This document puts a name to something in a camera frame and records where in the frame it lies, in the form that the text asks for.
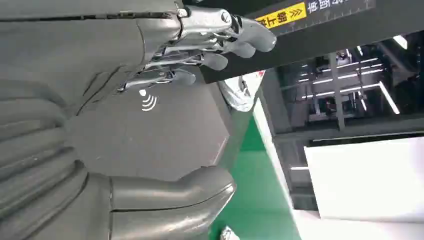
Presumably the bright green conveyor belt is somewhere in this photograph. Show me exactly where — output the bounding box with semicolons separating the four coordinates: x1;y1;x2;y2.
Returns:
208;115;303;240

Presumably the white conveyor side rail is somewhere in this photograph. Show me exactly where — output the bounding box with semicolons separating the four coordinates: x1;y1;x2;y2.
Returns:
252;98;321;240

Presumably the black yellow column label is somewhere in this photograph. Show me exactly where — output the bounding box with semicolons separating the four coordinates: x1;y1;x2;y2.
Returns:
255;0;377;37

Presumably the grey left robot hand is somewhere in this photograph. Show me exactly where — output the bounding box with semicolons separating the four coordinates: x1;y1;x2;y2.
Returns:
0;0;278;240

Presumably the white parcel bag red print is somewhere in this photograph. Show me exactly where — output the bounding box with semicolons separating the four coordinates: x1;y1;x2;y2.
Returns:
243;70;266;98

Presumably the black scanner base plate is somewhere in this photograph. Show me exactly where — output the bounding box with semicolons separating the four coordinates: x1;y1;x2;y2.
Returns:
64;66;233;182

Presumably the pale grey parcel bag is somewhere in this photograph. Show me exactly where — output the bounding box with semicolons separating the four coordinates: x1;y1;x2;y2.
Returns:
219;226;241;240

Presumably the grey crumpled parcel bag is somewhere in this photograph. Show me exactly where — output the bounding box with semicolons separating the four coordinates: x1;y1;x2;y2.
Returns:
218;76;257;113

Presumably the dark green table mat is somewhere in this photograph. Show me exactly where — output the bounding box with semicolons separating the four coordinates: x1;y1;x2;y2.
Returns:
218;110;256;170

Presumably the white board panel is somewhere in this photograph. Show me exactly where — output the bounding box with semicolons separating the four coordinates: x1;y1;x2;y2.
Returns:
304;136;424;223

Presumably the black scanner column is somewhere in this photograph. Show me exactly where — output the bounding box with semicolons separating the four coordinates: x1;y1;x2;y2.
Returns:
183;0;424;84

